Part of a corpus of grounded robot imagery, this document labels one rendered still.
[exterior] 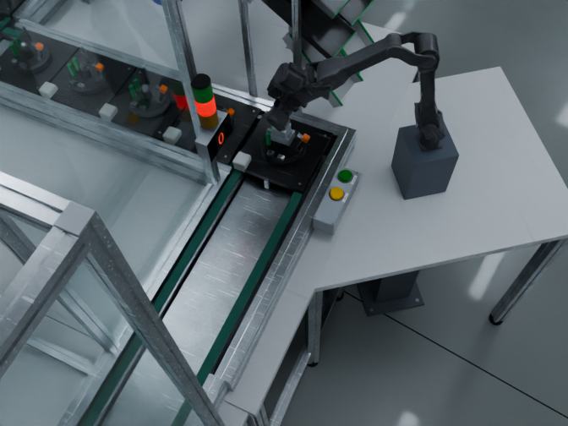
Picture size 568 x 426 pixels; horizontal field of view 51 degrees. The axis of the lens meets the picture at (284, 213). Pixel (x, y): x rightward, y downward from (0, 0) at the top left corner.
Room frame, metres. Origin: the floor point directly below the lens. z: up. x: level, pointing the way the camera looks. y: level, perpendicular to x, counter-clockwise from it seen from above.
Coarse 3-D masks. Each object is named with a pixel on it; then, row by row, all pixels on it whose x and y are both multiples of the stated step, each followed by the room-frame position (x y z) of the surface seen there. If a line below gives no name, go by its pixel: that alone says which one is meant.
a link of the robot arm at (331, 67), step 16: (416, 32) 1.09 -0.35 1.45; (368, 48) 1.07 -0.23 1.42; (384, 48) 1.05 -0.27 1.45; (400, 48) 1.04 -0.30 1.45; (320, 64) 1.09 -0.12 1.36; (336, 64) 1.07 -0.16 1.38; (352, 64) 1.05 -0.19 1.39; (368, 64) 1.05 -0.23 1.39; (416, 64) 1.02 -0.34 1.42; (432, 64) 1.01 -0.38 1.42; (320, 80) 1.05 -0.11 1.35; (336, 80) 1.04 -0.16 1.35
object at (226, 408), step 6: (0, 294) 0.73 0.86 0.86; (222, 408) 0.36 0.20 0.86; (228, 408) 0.36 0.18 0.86; (234, 408) 0.36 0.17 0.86; (222, 414) 0.35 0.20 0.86; (228, 414) 0.34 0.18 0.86; (234, 414) 0.34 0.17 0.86; (240, 414) 0.34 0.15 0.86; (246, 414) 0.34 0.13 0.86; (222, 420) 0.33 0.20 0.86; (228, 420) 0.33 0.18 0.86; (234, 420) 0.33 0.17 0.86; (240, 420) 0.33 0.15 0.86; (246, 420) 0.33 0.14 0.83
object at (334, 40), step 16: (272, 0) 1.39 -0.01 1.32; (288, 0) 1.44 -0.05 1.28; (304, 0) 1.45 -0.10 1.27; (288, 16) 1.36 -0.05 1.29; (304, 16) 1.40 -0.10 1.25; (320, 16) 1.41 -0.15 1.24; (336, 16) 1.41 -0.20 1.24; (304, 32) 1.32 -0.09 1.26; (320, 32) 1.36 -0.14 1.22; (336, 32) 1.37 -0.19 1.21; (352, 32) 1.37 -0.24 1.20; (320, 48) 1.29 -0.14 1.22; (336, 48) 1.31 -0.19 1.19
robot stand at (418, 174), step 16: (400, 128) 1.10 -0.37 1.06; (416, 128) 1.10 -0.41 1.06; (400, 144) 1.08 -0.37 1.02; (416, 144) 1.04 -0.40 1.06; (448, 144) 1.03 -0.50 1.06; (400, 160) 1.05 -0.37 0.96; (416, 160) 0.98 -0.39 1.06; (432, 160) 0.98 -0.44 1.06; (448, 160) 0.99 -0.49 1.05; (400, 176) 1.03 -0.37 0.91; (416, 176) 0.97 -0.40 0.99; (432, 176) 0.98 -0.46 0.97; (448, 176) 0.99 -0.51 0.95; (416, 192) 0.98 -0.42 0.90; (432, 192) 0.98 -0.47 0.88
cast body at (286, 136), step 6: (288, 126) 1.12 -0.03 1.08; (270, 132) 1.14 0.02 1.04; (276, 132) 1.11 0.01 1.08; (282, 132) 1.10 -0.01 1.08; (288, 132) 1.11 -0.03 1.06; (294, 132) 1.12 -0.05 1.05; (270, 138) 1.12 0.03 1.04; (276, 138) 1.11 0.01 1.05; (282, 138) 1.10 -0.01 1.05; (288, 138) 1.10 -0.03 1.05; (288, 144) 1.09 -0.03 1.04
